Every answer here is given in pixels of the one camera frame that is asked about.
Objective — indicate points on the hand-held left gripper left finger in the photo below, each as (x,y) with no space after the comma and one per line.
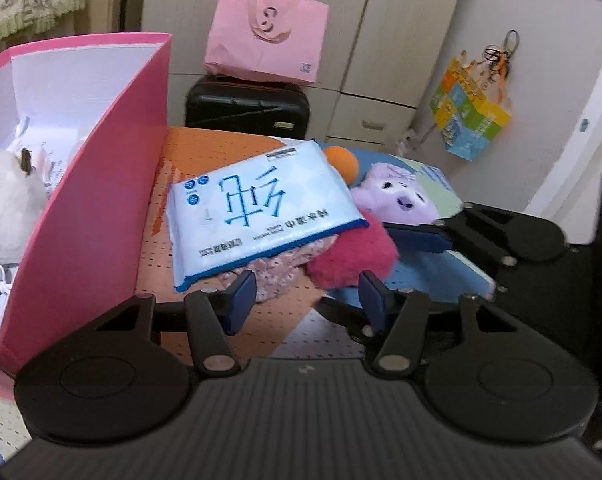
(238,300)

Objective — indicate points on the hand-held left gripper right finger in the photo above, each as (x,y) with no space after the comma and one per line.
(373,305)

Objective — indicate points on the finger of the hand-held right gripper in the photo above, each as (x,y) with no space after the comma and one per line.
(343,317)
(421,237)

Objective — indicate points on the floral cloth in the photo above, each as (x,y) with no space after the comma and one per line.
(281,270)

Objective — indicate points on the purple plush toy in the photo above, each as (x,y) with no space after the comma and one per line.
(391,195)

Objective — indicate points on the red fluffy plush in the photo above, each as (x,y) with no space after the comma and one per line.
(351,255)

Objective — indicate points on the white and blue tissue pack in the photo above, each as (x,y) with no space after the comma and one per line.
(261,210)

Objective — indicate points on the orange plush ball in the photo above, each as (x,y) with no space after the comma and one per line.
(343,162)

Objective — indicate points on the pink cardboard box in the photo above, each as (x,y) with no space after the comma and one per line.
(96,185)

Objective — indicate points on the white plush toy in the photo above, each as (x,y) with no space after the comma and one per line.
(6,200)

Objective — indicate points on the patchwork table cover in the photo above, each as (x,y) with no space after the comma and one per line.
(153,270)

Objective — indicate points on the colourful paper bag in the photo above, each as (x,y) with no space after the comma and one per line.
(468,115)

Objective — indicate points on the black suitcase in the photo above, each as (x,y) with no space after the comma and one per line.
(241,110)

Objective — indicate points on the white refrigerator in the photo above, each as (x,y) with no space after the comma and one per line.
(556,85)

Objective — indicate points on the beige wardrobe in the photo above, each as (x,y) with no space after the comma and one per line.
(381,35)

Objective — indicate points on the pink tote bag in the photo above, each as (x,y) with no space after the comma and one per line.
(266,50)

